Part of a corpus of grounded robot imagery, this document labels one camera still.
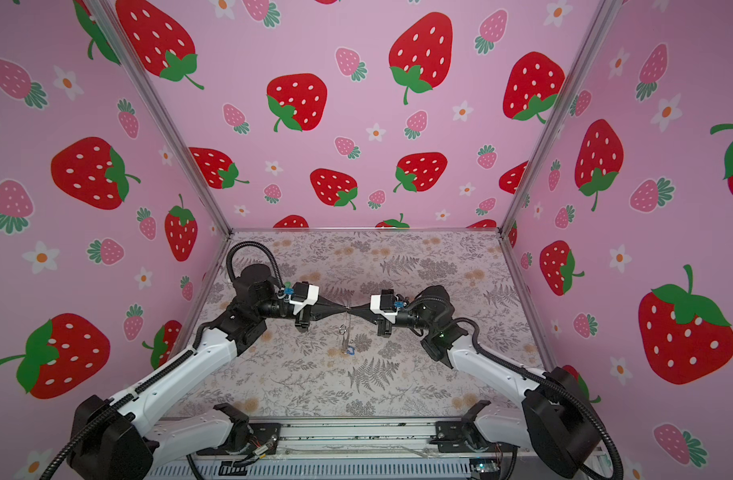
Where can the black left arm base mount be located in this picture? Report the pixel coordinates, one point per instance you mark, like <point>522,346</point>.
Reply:
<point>247,440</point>

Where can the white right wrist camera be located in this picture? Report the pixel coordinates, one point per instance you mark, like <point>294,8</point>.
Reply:
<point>385,304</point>

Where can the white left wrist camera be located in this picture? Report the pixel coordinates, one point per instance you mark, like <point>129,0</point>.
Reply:
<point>302,295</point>

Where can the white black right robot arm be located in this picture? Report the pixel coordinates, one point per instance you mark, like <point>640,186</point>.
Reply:
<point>563,428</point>

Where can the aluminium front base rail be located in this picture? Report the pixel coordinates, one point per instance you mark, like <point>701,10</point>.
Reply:
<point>343,438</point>

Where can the aluminium corner post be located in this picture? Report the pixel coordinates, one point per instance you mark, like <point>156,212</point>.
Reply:
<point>598,30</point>
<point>110,26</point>

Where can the right aluminium corner post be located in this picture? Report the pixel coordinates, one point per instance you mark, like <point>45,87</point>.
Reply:
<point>598,30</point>

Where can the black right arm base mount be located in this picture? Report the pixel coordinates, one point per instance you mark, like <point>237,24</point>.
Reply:
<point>462,436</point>

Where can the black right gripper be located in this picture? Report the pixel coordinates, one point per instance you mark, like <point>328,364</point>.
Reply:
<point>385,328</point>

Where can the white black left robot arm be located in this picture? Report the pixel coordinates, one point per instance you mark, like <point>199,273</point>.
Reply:
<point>112,439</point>

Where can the grey slotted cable duct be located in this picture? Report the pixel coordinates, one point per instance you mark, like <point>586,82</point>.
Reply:
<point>402,468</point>

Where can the left aluminium corner post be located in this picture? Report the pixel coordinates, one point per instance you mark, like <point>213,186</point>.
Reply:
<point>110,26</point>

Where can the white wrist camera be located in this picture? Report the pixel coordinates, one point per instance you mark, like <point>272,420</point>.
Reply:
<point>302,295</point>
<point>385,304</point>

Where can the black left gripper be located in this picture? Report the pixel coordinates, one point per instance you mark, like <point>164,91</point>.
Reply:
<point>325,311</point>

